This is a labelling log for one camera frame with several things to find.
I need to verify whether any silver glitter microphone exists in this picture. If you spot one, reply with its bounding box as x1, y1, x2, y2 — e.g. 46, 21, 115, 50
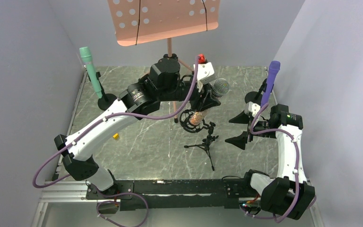
189, 78, 230, 126

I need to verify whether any black shock mount tripod stand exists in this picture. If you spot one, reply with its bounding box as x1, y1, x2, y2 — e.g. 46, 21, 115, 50
179, 109, 220, 172

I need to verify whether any purple toy microphone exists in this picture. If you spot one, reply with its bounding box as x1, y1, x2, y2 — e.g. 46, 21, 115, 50
260, 61, 281, 107

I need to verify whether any black round base mic stand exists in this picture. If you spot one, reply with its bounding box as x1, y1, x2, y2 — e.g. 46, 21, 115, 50
96, 71, 117, 111

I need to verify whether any teal toy microphone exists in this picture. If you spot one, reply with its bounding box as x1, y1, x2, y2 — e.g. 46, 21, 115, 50
79, 46, 103, 99

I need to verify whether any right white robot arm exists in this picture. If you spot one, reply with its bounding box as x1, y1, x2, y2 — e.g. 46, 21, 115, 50
225, 102, 316, 223

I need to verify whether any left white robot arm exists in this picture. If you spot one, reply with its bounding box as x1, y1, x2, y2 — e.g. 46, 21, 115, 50
55, 55, 229, 191

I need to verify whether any pink music stand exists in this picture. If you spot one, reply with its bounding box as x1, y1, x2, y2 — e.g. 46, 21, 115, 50
107, 0, 221, 124

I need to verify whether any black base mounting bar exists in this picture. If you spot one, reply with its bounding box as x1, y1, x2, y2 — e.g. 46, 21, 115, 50
86, 177, 258, 211

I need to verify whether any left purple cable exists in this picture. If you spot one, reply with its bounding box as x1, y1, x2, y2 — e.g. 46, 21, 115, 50
32, 55, 201, 227

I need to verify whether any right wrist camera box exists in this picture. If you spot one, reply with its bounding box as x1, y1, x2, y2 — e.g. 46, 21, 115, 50
244, 102, 261, 117

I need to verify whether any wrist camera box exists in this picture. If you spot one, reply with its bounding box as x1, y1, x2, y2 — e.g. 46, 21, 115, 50
193, 54, 216, 92
244, 102, 261, 117

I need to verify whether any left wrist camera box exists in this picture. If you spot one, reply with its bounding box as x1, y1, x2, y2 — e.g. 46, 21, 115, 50
193, 54, 216, 92

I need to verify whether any aluminium frame rail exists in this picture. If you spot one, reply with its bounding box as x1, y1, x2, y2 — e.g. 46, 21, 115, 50
31, 69, 88, 227

